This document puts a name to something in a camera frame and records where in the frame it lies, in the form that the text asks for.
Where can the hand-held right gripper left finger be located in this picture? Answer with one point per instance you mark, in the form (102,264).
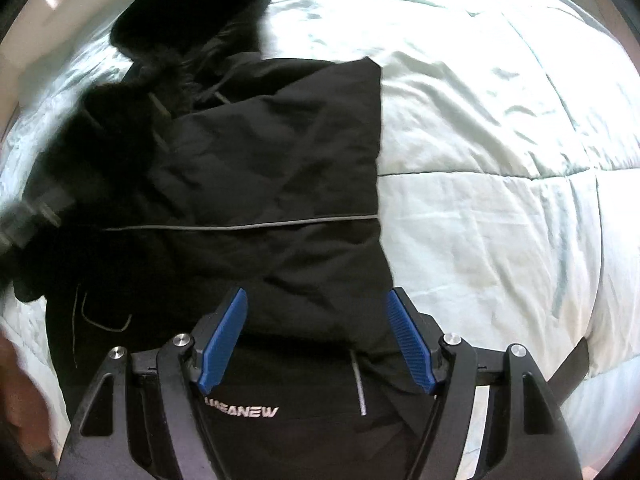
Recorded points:
(225,340)

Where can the black hooded jacket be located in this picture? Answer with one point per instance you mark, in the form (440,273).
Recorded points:
(260,180)

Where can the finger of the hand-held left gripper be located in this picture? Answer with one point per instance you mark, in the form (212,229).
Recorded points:
(35,220)

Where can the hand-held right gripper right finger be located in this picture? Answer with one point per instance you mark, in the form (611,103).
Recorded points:
(407,340)

